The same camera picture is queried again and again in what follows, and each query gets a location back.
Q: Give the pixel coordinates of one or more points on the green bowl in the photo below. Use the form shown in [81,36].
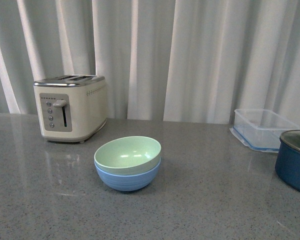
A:
[130,155]

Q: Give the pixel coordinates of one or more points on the blue bowl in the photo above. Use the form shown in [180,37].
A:
[128,183]

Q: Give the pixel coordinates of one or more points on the white curtain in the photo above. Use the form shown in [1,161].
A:
[167,60]

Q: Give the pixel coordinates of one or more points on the cream toaster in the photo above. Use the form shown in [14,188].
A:
[71,108]

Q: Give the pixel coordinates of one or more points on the clear plastic container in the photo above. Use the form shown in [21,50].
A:
[260,129]

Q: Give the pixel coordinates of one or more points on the blue saucepan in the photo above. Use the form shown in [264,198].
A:
[287,165]

